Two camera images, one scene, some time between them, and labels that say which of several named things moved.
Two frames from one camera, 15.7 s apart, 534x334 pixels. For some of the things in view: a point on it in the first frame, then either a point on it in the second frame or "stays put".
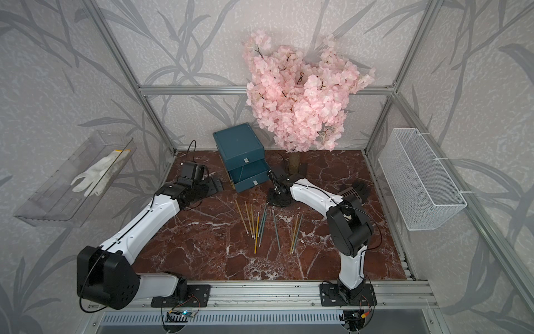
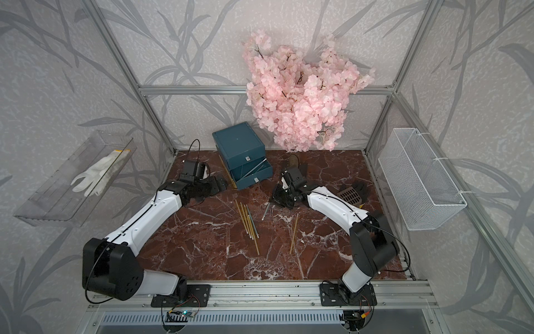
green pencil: (296, 239) -> (265, 211)
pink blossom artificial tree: (301, 101) stays put
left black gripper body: (206, 188) stays put
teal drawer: (250, 175) stays put
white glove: (99, 176) stays put
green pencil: (276, 231) -> (254, 168)
